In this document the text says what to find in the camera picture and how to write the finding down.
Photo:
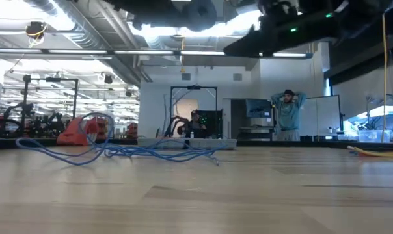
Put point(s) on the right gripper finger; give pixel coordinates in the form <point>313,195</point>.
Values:
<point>248,45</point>

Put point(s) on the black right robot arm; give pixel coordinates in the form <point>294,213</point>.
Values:
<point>365,13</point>

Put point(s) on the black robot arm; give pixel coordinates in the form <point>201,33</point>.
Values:
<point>170,125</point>
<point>8,125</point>
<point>48,125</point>

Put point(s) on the long ceiling light strip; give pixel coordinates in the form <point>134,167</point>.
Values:
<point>144,52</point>

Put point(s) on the person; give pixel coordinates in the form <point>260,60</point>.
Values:
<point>288,113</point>
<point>195,125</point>

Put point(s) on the black ceiling spotlight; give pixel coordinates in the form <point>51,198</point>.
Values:
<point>128,93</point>
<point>108,79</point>

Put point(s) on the black computer green lights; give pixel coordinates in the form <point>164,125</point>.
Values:
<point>212,122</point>

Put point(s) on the black equipment stand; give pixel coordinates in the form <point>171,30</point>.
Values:
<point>255,133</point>

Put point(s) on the whiteboard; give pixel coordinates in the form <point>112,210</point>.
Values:
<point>323,117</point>

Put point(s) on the small clear bottle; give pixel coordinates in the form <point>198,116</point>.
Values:
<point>190,134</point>

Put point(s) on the red storage bin rack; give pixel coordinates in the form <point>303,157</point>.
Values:
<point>132,130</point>

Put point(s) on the grey tray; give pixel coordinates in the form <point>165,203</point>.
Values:
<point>151,142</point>

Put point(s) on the clear plastic bin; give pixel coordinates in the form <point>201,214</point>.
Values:
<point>373,136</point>

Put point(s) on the red tape dispenser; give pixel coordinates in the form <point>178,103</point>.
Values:
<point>71,133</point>

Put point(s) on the gray wall vent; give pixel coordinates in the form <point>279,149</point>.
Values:
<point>237,77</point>
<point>186,76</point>

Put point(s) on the black camera rig frame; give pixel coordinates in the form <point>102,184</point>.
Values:
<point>50,79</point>
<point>194,87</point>

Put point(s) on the silver ceiling air duct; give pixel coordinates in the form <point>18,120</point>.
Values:
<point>82,32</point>

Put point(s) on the black table frame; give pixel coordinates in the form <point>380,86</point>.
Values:
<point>1,143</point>

